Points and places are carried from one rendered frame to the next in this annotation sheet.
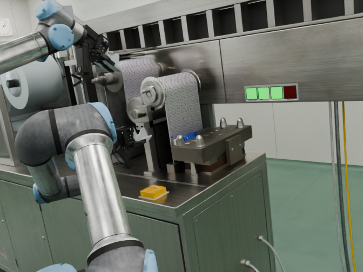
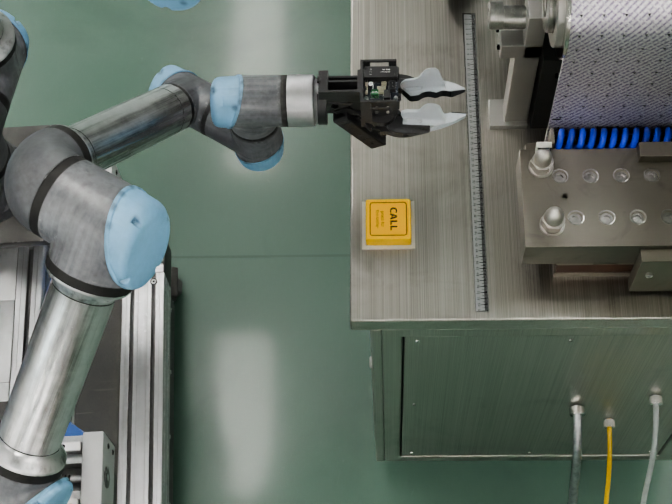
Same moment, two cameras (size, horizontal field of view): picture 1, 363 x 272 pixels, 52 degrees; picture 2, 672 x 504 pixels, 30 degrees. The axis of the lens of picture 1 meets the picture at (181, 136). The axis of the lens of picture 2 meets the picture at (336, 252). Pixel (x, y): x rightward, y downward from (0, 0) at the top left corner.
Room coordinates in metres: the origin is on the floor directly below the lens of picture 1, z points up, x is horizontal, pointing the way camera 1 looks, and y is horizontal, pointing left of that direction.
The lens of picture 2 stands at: (0.75, -0.51, 2.67)
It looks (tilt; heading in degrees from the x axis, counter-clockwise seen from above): 65 degrees down; 54
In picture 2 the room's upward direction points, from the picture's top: 6 degrees counter-clockwise
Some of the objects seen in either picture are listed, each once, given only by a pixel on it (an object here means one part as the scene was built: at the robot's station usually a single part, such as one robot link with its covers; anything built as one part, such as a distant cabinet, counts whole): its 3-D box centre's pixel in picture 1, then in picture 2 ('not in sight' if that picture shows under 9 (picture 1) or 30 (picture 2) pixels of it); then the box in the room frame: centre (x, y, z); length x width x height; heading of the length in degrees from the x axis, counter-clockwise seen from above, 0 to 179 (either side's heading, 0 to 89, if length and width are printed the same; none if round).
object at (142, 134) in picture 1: (143, 134); (433, 113); (1.42, 0.15, 1.12); 0.09 x 0.03 x 0.06; 130
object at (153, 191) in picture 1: (153, 191); (388, 222); (1.32, 0.13, 0.91); 0.07 x 0.07 x 0.02; 49
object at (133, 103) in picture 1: (154, 106); not in sight; (1.77, 0.11, 1.17); 0.26 x 0.12 x 0.12; 139
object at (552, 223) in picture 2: (199, 140); (553, 218); (1.45, -0.07, 1.05); 0.04 x 0.04 x 0.04
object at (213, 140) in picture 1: (214, 141); (656, 205); (1.60, -0.14, 1.00); 0.40 x 0.16 x 0.06; 139
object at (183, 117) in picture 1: (185, 119); (637, 95); (1.65, -0.03, 1.11); 0.23 x 0.01 x 0.18; 139
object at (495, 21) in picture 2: (135, 114); (495, 15); (1.56, 0.18, 1.18); 0.04 x 0.02 x 0.04; 49
